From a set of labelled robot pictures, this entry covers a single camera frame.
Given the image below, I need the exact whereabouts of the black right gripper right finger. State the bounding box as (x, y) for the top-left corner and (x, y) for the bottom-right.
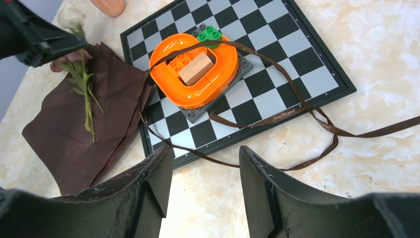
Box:
(239, 146), (420, 238)

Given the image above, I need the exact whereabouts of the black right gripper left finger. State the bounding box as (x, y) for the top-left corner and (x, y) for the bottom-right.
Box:
(0, 146), (174, 238)

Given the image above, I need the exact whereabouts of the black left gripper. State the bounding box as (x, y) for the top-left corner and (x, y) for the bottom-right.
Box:
(0, 0), (87, 67)

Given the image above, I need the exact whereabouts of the maroon wrapping paper sheet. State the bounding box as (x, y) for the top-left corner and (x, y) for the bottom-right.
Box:
(22, 43), (152, 195)

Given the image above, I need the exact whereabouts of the brown ribbon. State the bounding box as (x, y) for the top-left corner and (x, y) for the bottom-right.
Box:
(136, 40), (420, 172)

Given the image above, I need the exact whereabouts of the peach ribbed vase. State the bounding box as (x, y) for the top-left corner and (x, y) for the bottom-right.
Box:
(90, 0), (126, 17)

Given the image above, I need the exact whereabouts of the grey toy baseplate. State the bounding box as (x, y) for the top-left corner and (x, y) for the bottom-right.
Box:
(175, 44), (253, 123)

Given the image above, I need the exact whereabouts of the black white chessboard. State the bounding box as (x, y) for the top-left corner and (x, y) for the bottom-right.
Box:
(121, 0), (356, 167)

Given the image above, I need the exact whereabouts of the tan wooden block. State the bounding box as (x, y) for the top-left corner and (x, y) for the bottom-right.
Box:
(179, 52), (214, 86)

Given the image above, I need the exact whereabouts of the green toy brick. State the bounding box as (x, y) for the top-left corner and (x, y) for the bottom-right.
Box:
(195, 24), (222, 42)

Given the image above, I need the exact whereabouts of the orange toy ring piece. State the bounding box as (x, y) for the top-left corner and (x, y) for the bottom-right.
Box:
(148, 33), (240, 110)

